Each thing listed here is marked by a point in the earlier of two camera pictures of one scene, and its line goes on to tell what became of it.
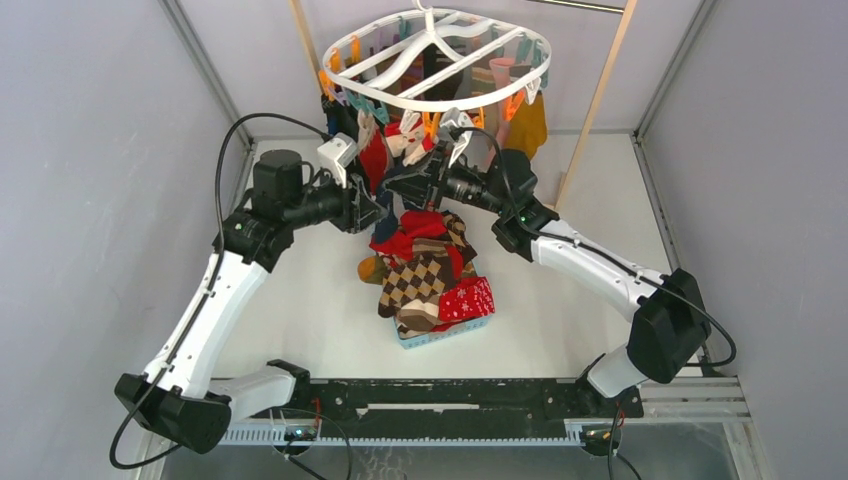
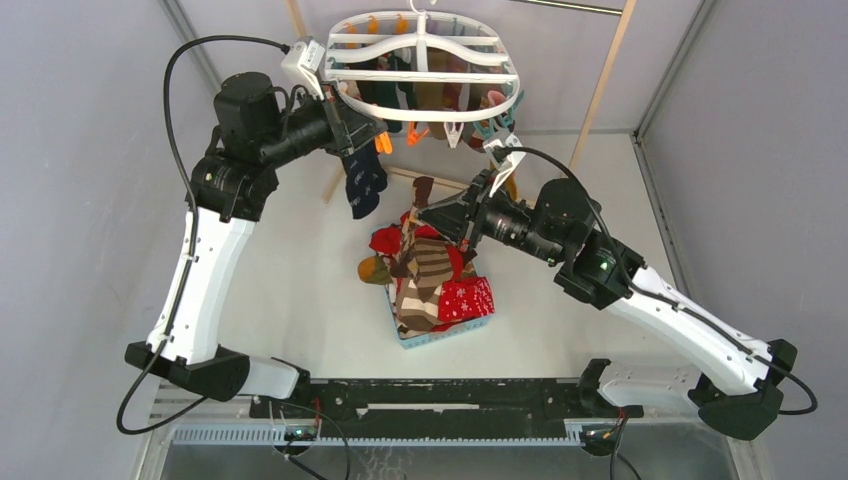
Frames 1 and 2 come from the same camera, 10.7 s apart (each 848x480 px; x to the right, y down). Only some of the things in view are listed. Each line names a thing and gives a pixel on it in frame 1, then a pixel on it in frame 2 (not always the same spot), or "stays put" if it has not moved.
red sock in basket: [413, 224] stays put
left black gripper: [357, 210] → [346, 126]
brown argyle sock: [428, 276] → [422, 191]
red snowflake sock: [473, 298] stays put
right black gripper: [423, 184] → [455, 217]
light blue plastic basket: [418, 341] stays put
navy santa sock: [388, 221] → [365, 180]
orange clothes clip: [431, 126] → [383, 143]
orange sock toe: [371, 270] stays put
